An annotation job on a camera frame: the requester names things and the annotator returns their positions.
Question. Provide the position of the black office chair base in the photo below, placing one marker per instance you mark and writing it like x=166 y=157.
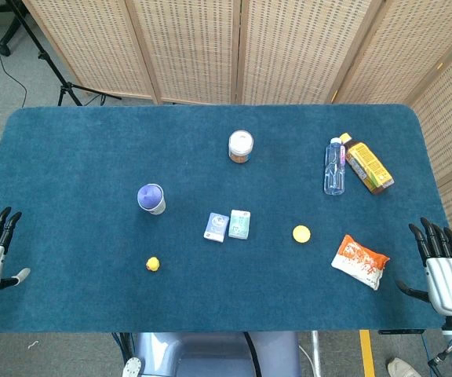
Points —
x=8 y=35

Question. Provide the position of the yellow floor tape strip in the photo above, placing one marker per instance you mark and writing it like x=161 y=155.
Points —
x=367 y=353

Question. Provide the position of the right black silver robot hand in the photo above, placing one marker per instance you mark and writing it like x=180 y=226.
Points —
x=449 y=282

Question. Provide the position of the jar with white lid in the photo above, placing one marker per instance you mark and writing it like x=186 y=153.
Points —
x=241 y=147

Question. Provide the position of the purple white paper cup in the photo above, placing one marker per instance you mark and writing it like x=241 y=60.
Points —
x=151 y=199

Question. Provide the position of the yellow round lid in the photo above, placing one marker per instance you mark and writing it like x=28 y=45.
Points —
x=301 y=234

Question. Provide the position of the blue white small box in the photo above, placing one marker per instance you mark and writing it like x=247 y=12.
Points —
x=216 y=227

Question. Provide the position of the black bar under table edge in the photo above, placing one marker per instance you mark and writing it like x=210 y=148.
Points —
x=402 y=331

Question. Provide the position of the blue table mat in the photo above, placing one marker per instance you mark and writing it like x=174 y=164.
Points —
x=92 y=157

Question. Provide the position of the white shoe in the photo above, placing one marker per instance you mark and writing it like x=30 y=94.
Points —
x=402 y=368

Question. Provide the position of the orange white snack bag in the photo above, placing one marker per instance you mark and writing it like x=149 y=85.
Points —
x=359 y=261

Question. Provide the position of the white round perforated bracket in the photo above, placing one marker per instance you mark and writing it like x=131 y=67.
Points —
x=132 y=368

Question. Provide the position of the metal table leg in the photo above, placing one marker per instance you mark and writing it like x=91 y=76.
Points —
x=316 y=353

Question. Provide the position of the yellow rubber duck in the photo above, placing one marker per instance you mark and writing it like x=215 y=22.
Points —
x=153 y=264

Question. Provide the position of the black tripod stand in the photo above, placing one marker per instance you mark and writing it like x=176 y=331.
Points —
x=49 y=59

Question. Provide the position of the teal small box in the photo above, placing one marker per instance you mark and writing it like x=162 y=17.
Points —
x=239 y=224

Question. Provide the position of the brown tea bottle yellow label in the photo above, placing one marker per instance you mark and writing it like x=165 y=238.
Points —
x=369 y=165

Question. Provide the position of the clear plastic water bottle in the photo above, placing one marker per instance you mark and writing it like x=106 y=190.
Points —
x=335 y=173

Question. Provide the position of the blue-grey robot torso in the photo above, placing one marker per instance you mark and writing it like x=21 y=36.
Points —
x=218 y=357

